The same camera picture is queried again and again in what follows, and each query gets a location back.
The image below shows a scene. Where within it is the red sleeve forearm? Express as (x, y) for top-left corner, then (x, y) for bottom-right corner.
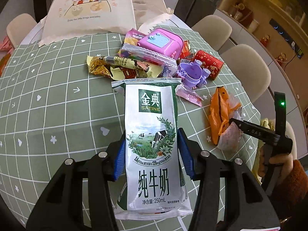
(269, 160), (307, 230)

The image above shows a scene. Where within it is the cream mesh food cover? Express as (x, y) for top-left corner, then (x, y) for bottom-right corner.
(39, 0), (173, 46)

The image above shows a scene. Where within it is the pink striped candy wrapper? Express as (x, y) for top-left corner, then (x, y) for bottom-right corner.
(119, 43), (203, 107)

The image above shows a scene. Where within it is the gold yellow snack wrapper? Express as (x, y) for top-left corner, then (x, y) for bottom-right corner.
(87, 56), (163, 81)

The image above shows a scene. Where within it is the red gold cylindrical can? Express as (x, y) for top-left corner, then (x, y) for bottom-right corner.
(192, 50), (224, 80)

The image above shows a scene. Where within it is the purple toy cup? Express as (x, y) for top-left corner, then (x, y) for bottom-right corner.
(177, 59), (210, 88)

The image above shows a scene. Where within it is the beige chair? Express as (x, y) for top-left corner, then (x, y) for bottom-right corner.
(192, 15), (232, 51)
(221, 44), (271, 103)
(6, 13), (37, 48)

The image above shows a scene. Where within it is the white green milk pouch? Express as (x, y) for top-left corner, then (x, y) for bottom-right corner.
(112, 78), (193, 221)

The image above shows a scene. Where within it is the green checked tablecloth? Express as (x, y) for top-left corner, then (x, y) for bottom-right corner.
(1, 29), (260, 230)

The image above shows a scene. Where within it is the beige chair left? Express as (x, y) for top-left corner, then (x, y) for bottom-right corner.
(6, 13), (37, 48)

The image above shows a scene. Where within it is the pink toy box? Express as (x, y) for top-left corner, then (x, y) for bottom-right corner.
(137, 28), (184, 59)

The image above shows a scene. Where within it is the beige chair near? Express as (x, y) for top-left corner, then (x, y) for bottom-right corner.
(221, 44), (271, 103)

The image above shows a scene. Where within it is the beige chair far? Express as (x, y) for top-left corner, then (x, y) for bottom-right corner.
(192, 15), (232, 51)

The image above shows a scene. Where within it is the orange plastic wrapper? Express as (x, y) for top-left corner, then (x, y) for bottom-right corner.
(208, 87), (243, 152)

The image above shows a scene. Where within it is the wooden wall shelf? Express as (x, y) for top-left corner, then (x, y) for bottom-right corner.
(218, 0), (307, 110)

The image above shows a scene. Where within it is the yellow green trash bag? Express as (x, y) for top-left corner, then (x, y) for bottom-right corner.
(252, 118), (275, 184)

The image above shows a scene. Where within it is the right hand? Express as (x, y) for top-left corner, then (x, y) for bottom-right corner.
(257, 145), (295, 186)

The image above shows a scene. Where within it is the pink chip bag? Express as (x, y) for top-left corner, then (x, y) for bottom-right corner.
(123, 28), (146, 45)

